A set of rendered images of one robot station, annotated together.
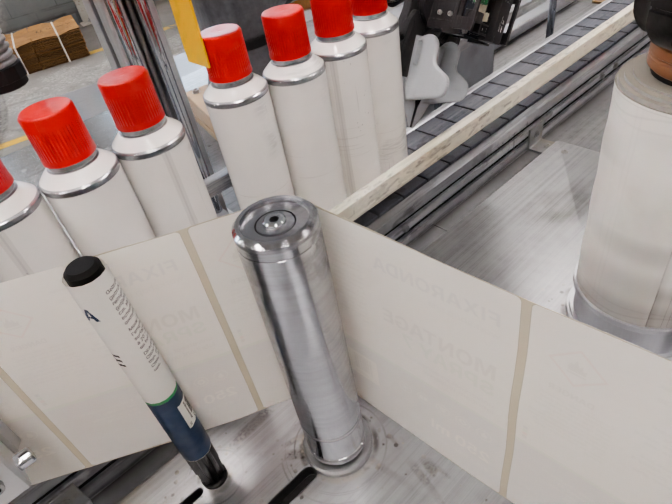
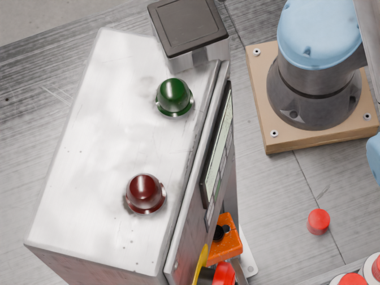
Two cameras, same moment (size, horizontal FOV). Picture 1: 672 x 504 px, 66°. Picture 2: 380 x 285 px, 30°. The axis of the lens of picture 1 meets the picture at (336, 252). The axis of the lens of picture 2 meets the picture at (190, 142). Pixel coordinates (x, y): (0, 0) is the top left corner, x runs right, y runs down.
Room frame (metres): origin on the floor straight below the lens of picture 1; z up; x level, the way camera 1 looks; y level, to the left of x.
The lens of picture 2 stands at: (0.26, 0.04, 1.91)
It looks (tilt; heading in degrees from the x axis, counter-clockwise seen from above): 67 degrees down; 26
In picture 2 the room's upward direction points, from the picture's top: 11 degrees counter-clockwise
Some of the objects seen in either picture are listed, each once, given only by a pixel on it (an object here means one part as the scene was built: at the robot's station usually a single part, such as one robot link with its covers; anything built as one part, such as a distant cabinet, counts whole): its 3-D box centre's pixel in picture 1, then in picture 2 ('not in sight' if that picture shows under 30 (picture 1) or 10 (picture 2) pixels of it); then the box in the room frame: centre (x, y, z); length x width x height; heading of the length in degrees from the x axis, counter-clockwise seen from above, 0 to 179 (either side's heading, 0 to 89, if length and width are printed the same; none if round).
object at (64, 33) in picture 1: (40, 46); not in sight; (4.49, 1.98, 0.11); 0.65 x 0.54 x 0.22; 112
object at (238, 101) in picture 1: (253, 153); not in sight; (0.40, 0.05, 0.98); 0.05 x 0.05 x 0.20
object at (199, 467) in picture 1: (162, 394); not in sight; (0.18, 0.11, 0.97); 0.02 x 0.02 x 0.19
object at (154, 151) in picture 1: (176, 202); not in sight; (0.35, 0.11, 0.98); 0.05 x 0.05 x 0.20
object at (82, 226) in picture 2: not in sight; (149, 188); (0.42, 0.16, 1.38); 0.17 x 0.10 x 0.19; 1
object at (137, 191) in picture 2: not in sight; (144, 191); (0.39, 0.14, 1.49); 0.03 x 0.03 x 0.02
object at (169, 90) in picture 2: not in sight; (173, 95); (0.46, 0.14, 1.49); 0.03 x 0.03 x 0.02
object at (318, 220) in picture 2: not in sight; (318, 221); (0.59, 0.01, 0.85); 0.03 x 0.03 x 0.03
